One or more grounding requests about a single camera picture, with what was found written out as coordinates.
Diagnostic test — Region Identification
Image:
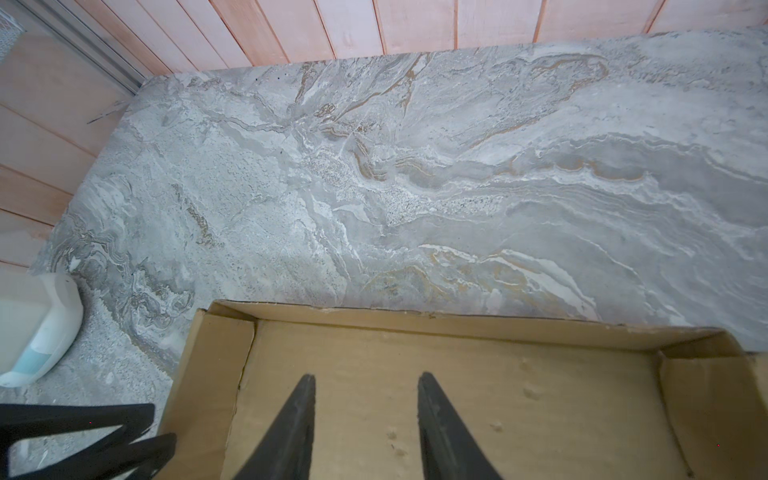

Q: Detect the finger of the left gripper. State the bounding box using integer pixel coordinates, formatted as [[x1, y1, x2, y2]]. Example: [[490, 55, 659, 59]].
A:
[[1, 403, 155, 474], [16, 433, 177, 479]]

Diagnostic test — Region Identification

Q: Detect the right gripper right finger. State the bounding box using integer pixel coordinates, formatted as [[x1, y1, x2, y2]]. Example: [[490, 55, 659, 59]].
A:
[[417, 372, 501, 479]]

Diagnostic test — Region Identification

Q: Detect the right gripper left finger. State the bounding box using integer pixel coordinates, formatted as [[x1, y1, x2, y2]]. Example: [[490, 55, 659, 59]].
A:
[[235, 374, 316, 480]]

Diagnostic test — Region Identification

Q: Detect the brown cardboard box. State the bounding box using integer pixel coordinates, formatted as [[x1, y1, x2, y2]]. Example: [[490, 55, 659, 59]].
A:
[[161, 300, 767, 479]]

